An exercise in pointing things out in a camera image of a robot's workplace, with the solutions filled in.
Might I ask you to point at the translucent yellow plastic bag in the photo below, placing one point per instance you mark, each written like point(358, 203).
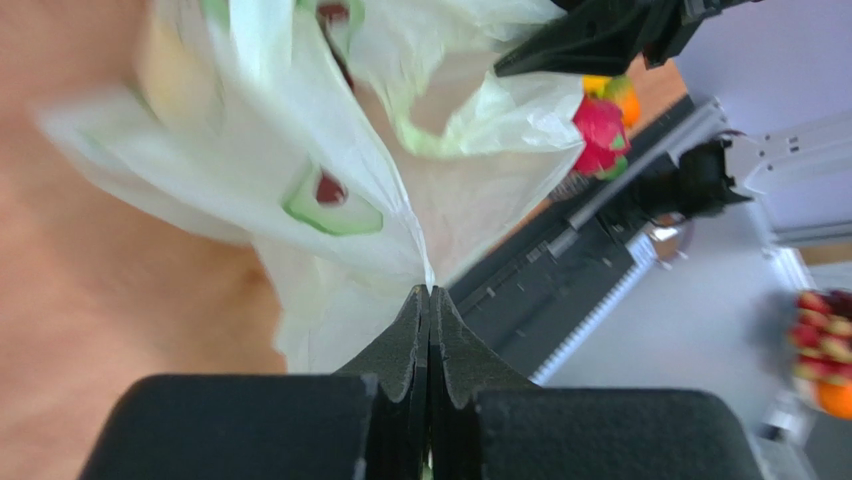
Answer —
point(361, 148)

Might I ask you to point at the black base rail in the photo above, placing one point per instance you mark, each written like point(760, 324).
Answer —
point(545, 289)

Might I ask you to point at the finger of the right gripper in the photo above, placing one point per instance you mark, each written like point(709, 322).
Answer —
point(593, 37)

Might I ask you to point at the orange fake tangerine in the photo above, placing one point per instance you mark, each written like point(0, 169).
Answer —
point(629, 104)

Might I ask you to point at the pink dragon fruit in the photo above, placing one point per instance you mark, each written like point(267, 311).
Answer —
point(606, 142)

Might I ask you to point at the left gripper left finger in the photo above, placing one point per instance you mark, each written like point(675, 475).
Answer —
point(356, 423)

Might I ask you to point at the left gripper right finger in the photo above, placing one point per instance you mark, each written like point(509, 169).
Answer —
point(490, 422)

